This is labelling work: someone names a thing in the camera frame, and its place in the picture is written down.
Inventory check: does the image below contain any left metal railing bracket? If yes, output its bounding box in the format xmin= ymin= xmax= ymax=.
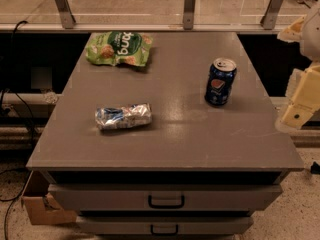
xmin=54 ymin=0 xmax=76 ymax=29

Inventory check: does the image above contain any metal railing bracket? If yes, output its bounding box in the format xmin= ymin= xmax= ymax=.
xmin=183 ymin=0 xmax=196 ymax=30
xmin=260 ymin=0 xmax=284 ymax=30
xmin=54 ymin=0 xmax=76 ymax=29

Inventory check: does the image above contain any grey drawer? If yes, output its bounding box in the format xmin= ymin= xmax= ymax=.
xmin=49 ymin=184 xmax=282 ymax=212
xmin=76 ymin=216 xmax=253 ymax=236

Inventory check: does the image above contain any black cable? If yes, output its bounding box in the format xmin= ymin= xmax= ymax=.
xmin=0 ymin=19 xmax=38 ymax=240

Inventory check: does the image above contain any green snack bag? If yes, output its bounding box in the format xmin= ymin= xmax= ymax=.
xmin=85 ymin=31 xmax=153 ymax=67

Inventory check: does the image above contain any lower grey drawer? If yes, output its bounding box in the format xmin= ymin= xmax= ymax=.
xmin=76 ymin=216 xmax=253 ymax=236

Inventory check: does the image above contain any black plug on floor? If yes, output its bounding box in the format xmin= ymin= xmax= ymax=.
xmin=310 ymin=162 xmax=320 ymax=175

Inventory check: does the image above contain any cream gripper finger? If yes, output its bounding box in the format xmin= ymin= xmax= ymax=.
xmin=277 ymin=16 xmax=305 ymax=43
xmin=279 ymin=104 xmax=316 ymax=129

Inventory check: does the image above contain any blue pepsi can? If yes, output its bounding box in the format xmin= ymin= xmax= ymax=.
xmin=204 ymin=57 xmax=237 ymax=106

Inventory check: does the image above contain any middle metal railing bracket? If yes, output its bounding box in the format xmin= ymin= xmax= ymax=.
xmin=183 ymin=0 xmax=196 ymax=30

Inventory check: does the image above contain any right metal railing bracket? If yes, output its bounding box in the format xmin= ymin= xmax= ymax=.
xmin=260 ymin=0 xmax=284 ymax=30

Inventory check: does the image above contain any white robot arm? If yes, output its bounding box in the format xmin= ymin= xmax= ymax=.
xmin=275 ymin=6 xmax=320 ymax=132

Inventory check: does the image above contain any upper grey drawer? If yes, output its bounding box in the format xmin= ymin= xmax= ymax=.
xmin=49 ymin=184 xmax=282 ymax=212

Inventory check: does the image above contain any cardboard box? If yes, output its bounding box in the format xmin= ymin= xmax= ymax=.
xmin=21 ymin=172 xmax=77 ymax=225

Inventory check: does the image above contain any silver foil snack bag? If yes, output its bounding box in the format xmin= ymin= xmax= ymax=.
xmin=95 ymin=103 xmax=152 ymax=130

